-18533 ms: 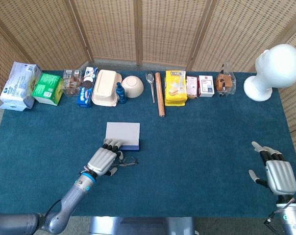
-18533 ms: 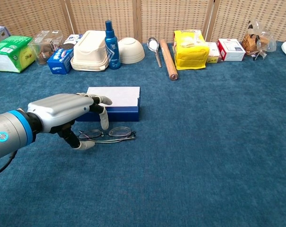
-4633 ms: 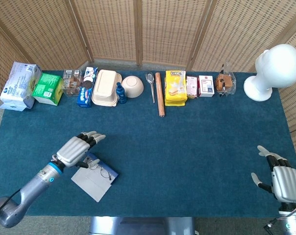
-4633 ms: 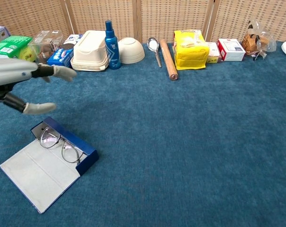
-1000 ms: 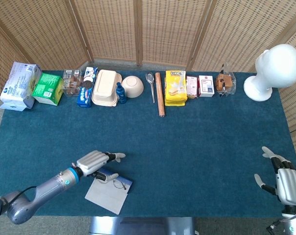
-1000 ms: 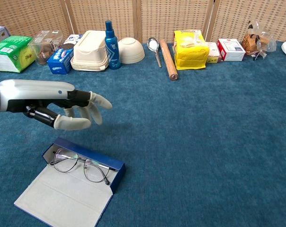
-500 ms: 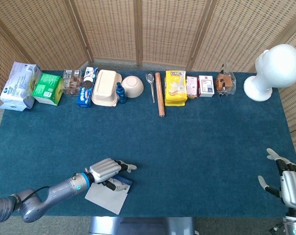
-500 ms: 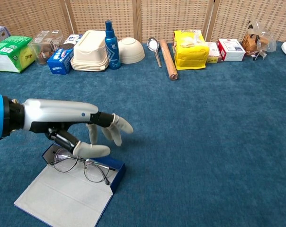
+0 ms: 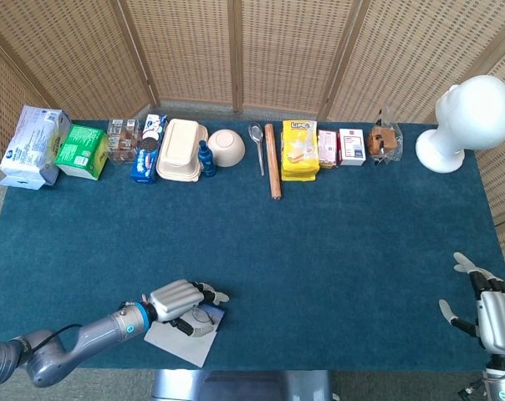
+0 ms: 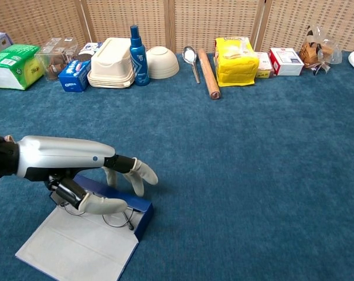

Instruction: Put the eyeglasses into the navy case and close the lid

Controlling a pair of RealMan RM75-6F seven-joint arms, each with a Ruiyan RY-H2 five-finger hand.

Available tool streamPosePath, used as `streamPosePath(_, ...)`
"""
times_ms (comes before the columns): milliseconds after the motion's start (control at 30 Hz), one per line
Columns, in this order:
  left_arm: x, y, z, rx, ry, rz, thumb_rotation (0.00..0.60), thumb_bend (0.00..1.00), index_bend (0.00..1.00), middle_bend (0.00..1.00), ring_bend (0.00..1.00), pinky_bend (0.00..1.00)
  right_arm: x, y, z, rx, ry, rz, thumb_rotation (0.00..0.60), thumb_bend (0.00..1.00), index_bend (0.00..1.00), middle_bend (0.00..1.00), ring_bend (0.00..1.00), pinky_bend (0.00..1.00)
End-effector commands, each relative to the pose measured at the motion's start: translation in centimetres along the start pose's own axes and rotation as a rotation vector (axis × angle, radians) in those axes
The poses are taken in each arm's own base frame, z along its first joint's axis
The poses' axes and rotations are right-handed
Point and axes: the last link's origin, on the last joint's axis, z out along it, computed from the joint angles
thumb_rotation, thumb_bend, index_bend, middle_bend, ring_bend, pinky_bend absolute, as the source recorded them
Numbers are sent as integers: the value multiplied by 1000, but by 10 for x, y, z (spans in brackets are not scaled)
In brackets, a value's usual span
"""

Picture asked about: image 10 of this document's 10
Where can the clear plastic snack box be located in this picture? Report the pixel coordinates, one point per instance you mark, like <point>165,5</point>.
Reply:
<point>57,55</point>

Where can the green tissue pack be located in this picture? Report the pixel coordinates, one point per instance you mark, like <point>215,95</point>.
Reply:
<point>13,67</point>

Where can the eyeglasses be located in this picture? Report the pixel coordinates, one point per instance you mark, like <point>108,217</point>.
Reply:
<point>115,221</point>

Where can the metal spoon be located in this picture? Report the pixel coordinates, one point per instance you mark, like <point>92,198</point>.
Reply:
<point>189,54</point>

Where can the blue carpet table cover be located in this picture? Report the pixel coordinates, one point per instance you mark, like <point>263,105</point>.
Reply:
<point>238,175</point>

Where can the beige lunch container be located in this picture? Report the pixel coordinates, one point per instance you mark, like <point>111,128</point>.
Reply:
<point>111,64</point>

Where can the yellow biscuit pack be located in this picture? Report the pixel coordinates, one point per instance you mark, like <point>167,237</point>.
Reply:
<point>235,64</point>

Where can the blue glasses case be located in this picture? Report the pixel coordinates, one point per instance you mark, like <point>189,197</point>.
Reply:
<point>77,248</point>

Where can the clear bag of cookies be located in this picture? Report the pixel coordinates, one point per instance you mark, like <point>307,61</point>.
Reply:
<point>314,52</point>

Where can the blue spray bottle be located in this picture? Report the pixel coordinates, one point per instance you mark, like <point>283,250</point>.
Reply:
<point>139,61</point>

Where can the wooden rolling pin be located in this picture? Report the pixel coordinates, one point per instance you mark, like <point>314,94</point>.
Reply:
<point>209,74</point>

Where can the blue Oreo cookie box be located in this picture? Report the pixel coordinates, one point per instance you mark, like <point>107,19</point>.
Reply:
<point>74,79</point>

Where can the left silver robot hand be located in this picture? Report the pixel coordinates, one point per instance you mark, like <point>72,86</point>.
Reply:
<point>62,153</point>

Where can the white red box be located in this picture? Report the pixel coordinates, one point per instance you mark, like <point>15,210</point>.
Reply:
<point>287,61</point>

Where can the beige upturned bowl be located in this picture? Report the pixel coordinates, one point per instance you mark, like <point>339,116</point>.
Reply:
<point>163,63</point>

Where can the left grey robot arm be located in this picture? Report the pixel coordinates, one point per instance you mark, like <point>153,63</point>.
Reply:
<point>1,161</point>

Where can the rattan folding screen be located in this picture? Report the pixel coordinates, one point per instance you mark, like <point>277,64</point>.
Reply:
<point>212,20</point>

